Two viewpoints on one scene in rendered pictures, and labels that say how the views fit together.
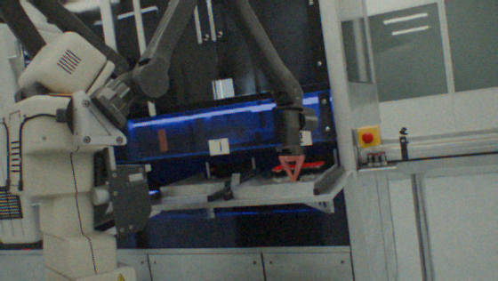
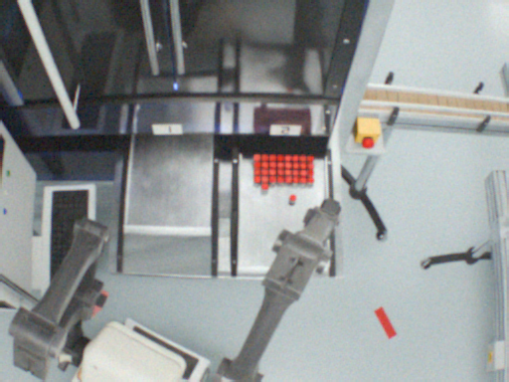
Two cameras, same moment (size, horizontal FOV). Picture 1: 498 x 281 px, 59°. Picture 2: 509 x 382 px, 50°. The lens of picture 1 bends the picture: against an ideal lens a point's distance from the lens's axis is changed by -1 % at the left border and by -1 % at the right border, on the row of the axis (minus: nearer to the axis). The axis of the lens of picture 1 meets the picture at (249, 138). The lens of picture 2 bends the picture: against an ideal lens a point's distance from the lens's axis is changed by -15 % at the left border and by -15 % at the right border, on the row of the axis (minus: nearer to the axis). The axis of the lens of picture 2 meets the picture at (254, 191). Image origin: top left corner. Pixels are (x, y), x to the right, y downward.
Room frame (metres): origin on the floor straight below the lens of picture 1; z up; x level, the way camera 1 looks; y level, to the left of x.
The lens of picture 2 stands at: (0.98, 0.25, 2.66)
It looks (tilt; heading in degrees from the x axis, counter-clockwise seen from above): 69 degrees down; 333
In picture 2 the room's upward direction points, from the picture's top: 5 degrees clockwise
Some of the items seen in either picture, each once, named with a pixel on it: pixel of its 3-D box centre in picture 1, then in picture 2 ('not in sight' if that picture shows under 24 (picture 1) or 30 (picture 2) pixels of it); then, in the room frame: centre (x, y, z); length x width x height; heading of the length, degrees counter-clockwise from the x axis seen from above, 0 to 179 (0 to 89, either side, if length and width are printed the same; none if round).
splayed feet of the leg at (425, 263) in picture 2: not in sight; (469, 258); (1.18, -1.01, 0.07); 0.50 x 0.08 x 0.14; 67
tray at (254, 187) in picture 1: (288, 180); (283, 211); (1.49, -0.11, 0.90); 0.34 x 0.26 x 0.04; 157
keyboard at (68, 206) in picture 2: (108, 220); (68, 248); (1.65, 0.56, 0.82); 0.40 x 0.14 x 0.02; 160
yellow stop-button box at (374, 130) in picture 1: (369, 136); (366, 128); (1.61, -0.43, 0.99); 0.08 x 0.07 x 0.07; 157
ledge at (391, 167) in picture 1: (379, 168); (363, 133); (1.64, -0.46, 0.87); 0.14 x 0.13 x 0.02; 157
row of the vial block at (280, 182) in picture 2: (295, 172); (283, 182); (1.58, -0.14, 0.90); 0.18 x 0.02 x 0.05; 67
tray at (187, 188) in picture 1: (212, 180); (168, 174); (1.73, 0.16, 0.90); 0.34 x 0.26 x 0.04; 157
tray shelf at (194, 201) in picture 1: (247, 188); (225, 200); (1.60, 0.03, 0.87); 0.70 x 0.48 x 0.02; 67
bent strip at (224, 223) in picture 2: (228, 186); (224, 244); (1.46, 0.09, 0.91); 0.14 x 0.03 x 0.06; 158
